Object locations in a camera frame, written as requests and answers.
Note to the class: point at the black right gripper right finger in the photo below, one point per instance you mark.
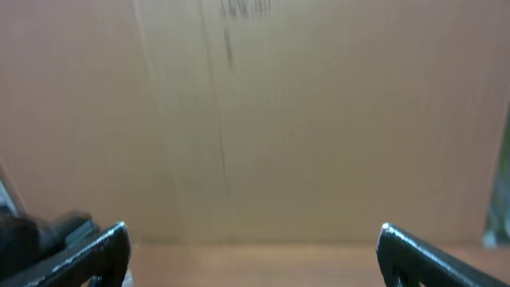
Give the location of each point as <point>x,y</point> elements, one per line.
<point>405,260</point>

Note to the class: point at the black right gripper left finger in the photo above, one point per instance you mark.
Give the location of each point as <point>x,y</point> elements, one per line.
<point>101,259</point>

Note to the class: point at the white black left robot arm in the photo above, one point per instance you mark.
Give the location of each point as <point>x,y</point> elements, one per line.
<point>26,241</point>

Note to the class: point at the brown cardboard backdrop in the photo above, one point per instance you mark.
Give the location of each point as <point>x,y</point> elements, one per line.
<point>256,121</point>

